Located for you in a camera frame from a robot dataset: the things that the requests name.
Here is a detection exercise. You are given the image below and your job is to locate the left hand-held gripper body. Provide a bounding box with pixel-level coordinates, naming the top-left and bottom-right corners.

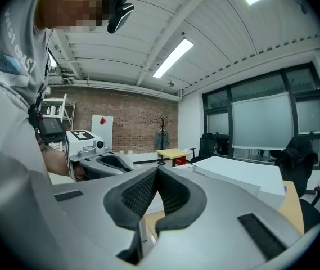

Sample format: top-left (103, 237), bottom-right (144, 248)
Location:
top-left (64, 129), bottom-right (112, 168)

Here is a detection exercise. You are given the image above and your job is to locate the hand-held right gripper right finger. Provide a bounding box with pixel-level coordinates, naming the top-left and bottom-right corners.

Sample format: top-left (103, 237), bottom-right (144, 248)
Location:
top-left (142, 165), bottom-right (301, 270)

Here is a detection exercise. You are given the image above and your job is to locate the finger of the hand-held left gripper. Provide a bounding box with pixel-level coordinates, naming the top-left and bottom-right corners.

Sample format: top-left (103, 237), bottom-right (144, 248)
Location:
top-left (79, 159), bottom-right (125, 179)
top-left (96, 154), bottom-right (134, 172)

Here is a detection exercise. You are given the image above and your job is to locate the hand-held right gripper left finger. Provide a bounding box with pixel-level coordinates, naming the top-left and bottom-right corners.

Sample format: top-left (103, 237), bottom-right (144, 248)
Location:
top-left (48, 166), bottom-right (159, 270)

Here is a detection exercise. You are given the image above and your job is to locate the white microwave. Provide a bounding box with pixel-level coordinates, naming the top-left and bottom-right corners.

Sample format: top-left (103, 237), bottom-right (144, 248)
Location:
top-left (173, 155), bottom-right (287, 211)

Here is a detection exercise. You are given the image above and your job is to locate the person's left forearm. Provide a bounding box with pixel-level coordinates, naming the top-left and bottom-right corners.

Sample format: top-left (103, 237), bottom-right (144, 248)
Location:
top-left (43, 145), bottom-right (75, 177)

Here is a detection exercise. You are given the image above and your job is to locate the person's left hand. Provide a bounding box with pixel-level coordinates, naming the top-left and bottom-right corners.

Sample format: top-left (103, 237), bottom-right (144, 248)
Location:
top-left (74, 164), bottom-right (89, 181)

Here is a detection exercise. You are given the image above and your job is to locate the white board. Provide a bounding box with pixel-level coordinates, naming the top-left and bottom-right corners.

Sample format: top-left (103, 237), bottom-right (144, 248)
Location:
top-left (91, 115), bottom-right (114, 145)

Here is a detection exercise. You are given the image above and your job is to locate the black wrist-mounted screen device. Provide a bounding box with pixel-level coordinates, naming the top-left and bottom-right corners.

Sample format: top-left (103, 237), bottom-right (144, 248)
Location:
top-left (38, 116), bottom-right (67, 145)

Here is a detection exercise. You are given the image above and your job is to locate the white metal shelf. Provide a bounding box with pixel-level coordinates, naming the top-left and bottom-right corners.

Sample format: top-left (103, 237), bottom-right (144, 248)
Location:
top-left (40, 93), bottom-right (76, 151)

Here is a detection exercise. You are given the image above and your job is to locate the grey coat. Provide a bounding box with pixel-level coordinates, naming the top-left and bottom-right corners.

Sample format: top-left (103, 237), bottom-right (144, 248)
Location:
top-left (154, 130), bottom-right (169, 151)

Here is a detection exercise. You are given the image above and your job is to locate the small wooden table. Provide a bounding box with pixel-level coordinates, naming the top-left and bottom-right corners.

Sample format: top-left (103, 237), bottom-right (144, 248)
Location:
top-left (156, 147), bottom-right (193, 167)

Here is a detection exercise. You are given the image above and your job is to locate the dark coat rack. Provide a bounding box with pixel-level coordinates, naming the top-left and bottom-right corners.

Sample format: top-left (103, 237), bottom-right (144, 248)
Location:
top-left (156, 114), bottom-right (169, 164)

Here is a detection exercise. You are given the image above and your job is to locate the black office chair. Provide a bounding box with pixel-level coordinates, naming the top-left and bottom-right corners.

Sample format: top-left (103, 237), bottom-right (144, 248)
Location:
top-left (190, 133), bottom-right (218, 163)
top-left (274, 137), bottom-right (320, 233)

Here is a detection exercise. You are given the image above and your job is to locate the person's grey printed t-shirt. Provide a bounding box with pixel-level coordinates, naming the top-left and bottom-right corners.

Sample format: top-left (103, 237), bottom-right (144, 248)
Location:
top-left (0, 0), bottom-right (53, 185)

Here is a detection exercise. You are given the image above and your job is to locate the black jacket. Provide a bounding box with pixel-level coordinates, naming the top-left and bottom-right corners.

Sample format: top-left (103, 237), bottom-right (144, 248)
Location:
top-left (277, 137), bottom-right (319, 199)

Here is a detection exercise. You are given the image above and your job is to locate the black framed window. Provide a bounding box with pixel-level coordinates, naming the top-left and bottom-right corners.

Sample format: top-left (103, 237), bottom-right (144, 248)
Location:
top-left (202, 62), bottom-right (320, 170)

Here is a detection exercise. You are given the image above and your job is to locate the person's head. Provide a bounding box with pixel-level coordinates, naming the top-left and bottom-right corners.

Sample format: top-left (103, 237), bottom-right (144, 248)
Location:
top-left (34, 0), bottom-right (107, 33)

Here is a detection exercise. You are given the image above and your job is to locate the black head camera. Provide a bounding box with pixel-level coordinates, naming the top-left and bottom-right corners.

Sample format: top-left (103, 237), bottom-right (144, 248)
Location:
top-left (106, 2), bottom-right (134, 34)

